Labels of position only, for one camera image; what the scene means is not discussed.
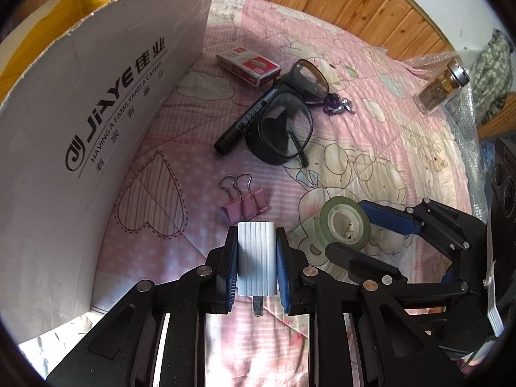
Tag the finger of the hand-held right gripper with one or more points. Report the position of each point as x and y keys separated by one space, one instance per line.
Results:
x=363 y=264
x=387 y=217

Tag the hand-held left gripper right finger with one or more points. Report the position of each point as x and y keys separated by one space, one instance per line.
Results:
x=282 y=274

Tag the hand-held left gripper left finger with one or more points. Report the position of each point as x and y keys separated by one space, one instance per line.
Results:
x=232 y=268

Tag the white ribbed charger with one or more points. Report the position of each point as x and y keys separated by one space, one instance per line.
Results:
x=258 y=258

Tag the green tape roll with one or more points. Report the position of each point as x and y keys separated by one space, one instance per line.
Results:
x=328 y=225

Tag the black framed glasses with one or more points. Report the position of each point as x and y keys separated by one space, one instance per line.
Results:
x=282 y=129

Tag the black marker pen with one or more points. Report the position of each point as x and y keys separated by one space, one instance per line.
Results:
x=242 y=123

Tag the white printed cardboard box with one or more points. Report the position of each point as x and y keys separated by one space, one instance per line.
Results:
x=80 y=109

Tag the pink printed blanket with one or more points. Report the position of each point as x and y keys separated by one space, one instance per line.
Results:
x=363 y=149

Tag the clear bubble wrap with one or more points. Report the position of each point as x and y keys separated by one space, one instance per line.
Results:
x=463 y=129

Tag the glass jar with metal lid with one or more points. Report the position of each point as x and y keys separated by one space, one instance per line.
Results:
x=437 y=88

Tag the camouflage cloth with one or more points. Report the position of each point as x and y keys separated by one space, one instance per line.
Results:
x=490 y=68

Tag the red white staples box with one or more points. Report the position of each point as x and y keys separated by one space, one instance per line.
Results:
x=248 y=66

